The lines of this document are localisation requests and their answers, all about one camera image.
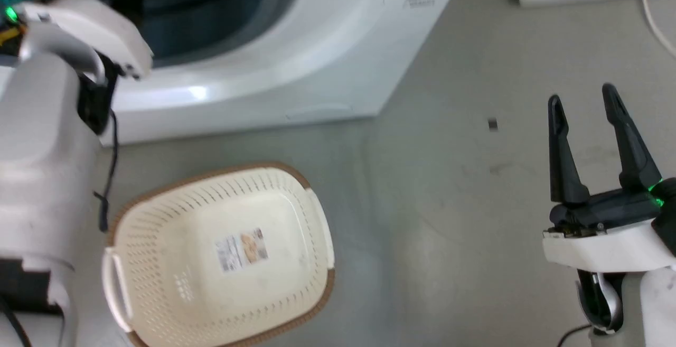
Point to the cream laundry basket brown rim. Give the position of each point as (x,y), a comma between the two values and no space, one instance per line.
(200,289)

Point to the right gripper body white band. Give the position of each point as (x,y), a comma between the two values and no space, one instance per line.
(612,244)

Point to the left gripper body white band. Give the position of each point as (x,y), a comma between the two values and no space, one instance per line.
(90,25)

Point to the small dark floor scrap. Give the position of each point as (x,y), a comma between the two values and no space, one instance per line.
(493,123)

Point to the white front-load washing machine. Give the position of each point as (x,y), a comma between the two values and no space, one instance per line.
(327,51)

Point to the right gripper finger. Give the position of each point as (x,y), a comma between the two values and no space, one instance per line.
(562,162)
(631,151)

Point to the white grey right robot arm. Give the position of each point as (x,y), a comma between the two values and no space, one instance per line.
(657,310)

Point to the printed label sticker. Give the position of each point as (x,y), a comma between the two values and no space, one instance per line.
(241,249)

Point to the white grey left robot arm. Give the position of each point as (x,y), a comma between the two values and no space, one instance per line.
(37,151)

